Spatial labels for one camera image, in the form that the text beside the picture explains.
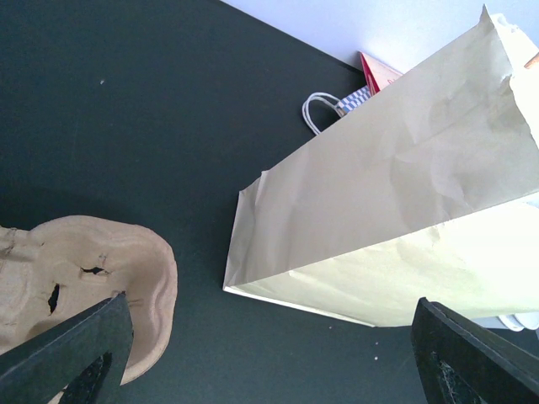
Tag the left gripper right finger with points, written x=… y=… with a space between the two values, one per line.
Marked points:
x=461 y=362

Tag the blue checkered paper bag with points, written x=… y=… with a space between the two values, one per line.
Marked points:
x=340 y=106

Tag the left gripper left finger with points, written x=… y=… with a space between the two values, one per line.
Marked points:
x=81 y=360

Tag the kraft paper bag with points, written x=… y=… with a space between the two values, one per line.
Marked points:
x=427 y=190

